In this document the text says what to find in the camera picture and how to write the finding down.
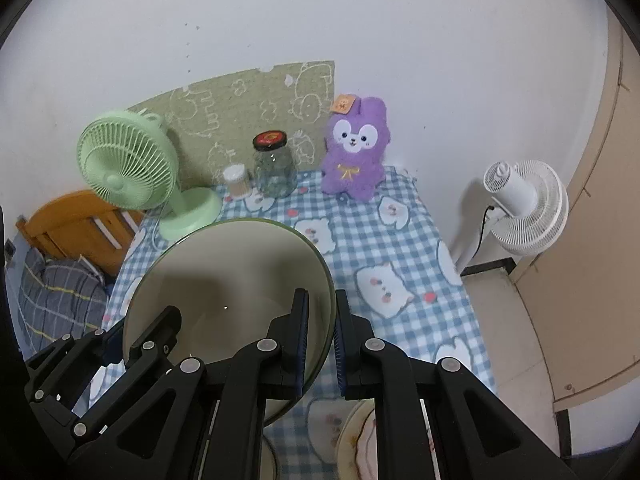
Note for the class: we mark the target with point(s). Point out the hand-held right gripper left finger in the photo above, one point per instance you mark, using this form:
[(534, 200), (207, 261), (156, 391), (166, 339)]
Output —
[(300, 340)]

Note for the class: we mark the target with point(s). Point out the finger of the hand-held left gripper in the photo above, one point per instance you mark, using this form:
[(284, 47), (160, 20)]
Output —
[(152, 340), (112, 352)]

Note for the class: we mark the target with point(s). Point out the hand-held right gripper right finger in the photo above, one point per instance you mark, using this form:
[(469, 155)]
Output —
[(341, 345)]

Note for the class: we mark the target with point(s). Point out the yellow floral plate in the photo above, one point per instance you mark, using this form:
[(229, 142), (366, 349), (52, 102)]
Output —
[(345, 440)]

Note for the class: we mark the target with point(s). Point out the striped grey cushion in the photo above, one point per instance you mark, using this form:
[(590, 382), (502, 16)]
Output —
[(55, 290)]

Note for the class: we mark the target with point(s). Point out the blue checkered tablecloth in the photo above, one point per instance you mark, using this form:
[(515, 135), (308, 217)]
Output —
[(400, 260)]

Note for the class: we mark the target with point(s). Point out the wooden bed headboard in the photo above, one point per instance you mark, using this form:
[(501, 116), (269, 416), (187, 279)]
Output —
[(60, 215)]

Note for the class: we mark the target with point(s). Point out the cotton swab container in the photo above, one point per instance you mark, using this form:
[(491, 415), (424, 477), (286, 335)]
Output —
[(236, 182)]

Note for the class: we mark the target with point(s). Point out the glass jar with black lid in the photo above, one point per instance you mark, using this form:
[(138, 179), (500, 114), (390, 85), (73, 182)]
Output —
[(274, 170)]

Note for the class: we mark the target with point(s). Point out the green desk fan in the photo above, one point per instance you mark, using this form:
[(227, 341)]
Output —
[(125, 170)]

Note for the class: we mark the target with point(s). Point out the purple plush toy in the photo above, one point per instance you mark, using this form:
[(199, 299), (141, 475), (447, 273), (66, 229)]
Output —
[(350, 170)]

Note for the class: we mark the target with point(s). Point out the white standing fan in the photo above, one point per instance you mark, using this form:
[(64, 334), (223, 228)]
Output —
[(530, 210)]

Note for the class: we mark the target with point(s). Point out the beige door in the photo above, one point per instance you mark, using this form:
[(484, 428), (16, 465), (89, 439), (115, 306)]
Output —
[(600, 285)]

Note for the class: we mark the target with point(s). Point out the green cartoon wall mat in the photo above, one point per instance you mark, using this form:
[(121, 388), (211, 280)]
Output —
[(240, 100)]

